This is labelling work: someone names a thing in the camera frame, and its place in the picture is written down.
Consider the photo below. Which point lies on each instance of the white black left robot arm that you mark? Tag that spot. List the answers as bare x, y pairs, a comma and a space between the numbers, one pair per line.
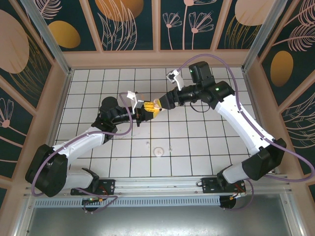
78, 145

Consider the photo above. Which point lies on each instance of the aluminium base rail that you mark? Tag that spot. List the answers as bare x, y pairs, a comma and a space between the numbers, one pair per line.
157, 184

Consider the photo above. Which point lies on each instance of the white round disc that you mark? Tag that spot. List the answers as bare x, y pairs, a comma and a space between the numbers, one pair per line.
158, 151

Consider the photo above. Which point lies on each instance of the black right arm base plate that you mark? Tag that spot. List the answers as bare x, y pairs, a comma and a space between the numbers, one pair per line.
209, 185

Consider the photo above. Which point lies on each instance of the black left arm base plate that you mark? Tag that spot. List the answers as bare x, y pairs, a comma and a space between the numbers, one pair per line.
108, 185

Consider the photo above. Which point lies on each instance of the yellow power connector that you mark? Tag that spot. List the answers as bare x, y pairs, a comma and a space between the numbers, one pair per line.
237, 196

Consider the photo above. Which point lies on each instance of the grey metal base sheet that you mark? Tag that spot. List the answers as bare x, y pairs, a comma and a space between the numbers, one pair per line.
157, 221

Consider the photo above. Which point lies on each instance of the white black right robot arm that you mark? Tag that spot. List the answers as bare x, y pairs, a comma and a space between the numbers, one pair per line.
241, 123

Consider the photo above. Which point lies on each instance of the aluminium side rail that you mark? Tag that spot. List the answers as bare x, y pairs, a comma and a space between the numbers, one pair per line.
256, 103
59, 113

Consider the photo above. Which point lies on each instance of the aluminium frame post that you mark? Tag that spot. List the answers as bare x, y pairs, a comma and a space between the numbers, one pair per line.
262, 37
48, 37

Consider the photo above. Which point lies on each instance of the small circuit board with LED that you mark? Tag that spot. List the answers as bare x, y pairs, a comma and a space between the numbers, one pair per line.
92, 200

